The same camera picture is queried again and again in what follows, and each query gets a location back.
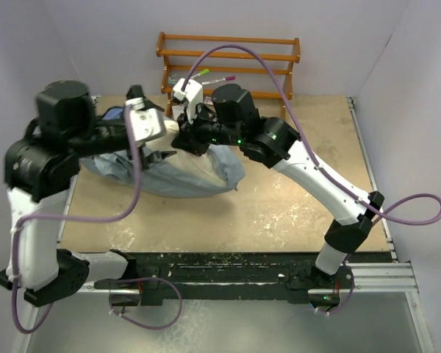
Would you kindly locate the magenta cap marker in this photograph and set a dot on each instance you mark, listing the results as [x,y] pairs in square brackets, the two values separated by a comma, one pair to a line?
[214,81]

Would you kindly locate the pale green small clips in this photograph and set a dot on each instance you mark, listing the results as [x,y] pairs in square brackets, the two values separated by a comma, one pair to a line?
[172,79]

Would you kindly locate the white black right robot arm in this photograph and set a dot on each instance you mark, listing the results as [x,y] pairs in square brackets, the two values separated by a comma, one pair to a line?
[235,121]

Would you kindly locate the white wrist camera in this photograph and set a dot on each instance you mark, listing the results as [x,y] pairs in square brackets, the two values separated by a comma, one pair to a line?
[146,120]
[188,93]

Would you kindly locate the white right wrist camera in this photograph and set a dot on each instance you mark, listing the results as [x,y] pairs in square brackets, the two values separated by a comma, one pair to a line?
[188,93]

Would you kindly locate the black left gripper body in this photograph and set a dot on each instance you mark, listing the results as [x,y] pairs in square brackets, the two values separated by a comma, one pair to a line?
[107,138]

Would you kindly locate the white red small box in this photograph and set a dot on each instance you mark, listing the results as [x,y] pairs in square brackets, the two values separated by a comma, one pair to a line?
[176,111]

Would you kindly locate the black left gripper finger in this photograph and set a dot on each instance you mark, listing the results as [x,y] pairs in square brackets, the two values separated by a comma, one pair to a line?
[151,159]
[137,98]

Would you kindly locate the wooden slatted rack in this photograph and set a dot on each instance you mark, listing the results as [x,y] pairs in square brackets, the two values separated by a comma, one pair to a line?
[169,68]

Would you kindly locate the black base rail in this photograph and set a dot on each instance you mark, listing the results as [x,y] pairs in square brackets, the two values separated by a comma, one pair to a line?
[258,276]

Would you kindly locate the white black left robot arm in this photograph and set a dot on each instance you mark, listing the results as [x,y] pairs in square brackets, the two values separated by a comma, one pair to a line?
[38,170]

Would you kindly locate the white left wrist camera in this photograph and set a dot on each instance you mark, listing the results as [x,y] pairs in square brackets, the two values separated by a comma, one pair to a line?
[146,120]

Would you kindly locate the cream white pillow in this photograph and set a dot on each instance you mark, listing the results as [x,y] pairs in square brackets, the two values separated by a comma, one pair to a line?
[189,165]

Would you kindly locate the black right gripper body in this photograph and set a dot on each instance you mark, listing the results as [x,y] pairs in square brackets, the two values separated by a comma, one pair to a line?
[207,129]

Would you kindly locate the blue printed pillowcase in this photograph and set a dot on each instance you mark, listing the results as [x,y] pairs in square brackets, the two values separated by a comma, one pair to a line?
[118,167]

